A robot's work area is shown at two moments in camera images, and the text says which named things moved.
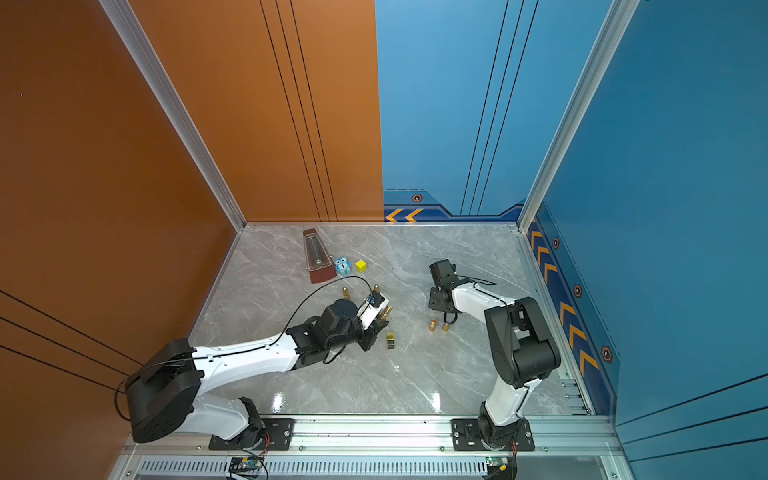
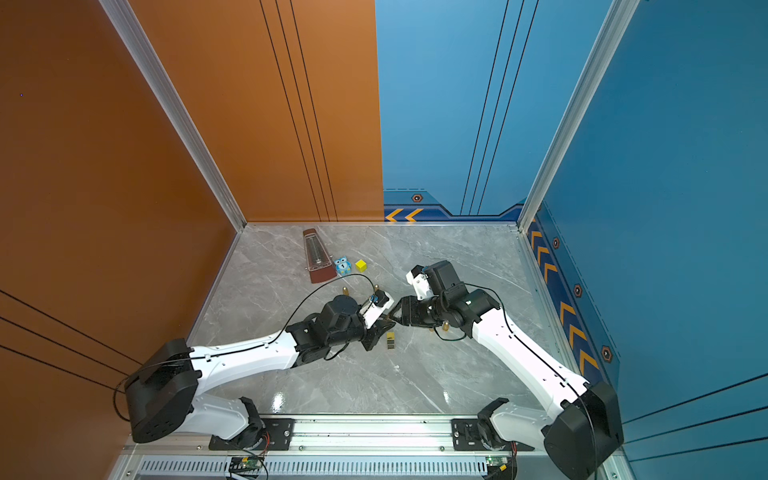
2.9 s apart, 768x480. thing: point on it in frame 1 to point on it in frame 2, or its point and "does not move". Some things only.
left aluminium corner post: [132, 28] does not move
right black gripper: [432, 299] to [409, 312]
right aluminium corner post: [615, 22] does not move
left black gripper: [371, 332] does not move
